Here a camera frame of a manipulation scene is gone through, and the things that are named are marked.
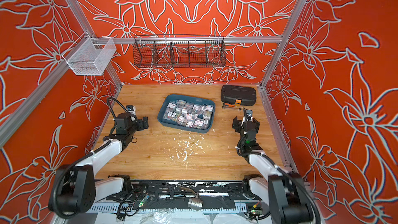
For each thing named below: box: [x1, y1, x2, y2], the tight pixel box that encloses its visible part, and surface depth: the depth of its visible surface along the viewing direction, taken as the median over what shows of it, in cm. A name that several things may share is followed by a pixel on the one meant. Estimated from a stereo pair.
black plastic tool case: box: [220, 84, 257, 106], surface depth 108 cm
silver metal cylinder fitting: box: [187, 197, 204, 211], surface depth 68 cm
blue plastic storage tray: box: [157, 93, 216, 134], surface depth 100 cm
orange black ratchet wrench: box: [221, 102, 243, 111], surface depth 108 cm
